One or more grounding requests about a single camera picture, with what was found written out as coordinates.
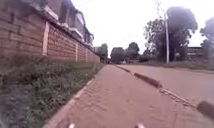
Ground grass verge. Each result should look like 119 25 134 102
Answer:
138 59 214 72

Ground dark kerb blocks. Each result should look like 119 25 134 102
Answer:
115 65 214 122

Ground tall dark tree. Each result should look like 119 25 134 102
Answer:
125 41 141 62

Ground pale utility pole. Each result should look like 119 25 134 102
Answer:
156 0 171 65

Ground red brick path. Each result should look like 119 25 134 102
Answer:
54 64 214 128

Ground brown paved road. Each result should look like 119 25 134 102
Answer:
118 63 214 108

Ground small dark tree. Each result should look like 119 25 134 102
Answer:
96 43 109 63

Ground row of dark trees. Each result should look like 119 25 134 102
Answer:
143 5 214 63

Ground low brown building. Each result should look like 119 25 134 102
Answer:
186 45 214 63

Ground brick wall with pale pillars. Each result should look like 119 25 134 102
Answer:
0 0 101 64

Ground weedy grass strip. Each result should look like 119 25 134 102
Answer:
0 54 106 128

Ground round dark tree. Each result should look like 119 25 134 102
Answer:
110 46 127 64

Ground pale kerb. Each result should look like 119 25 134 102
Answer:
43 74 98 128

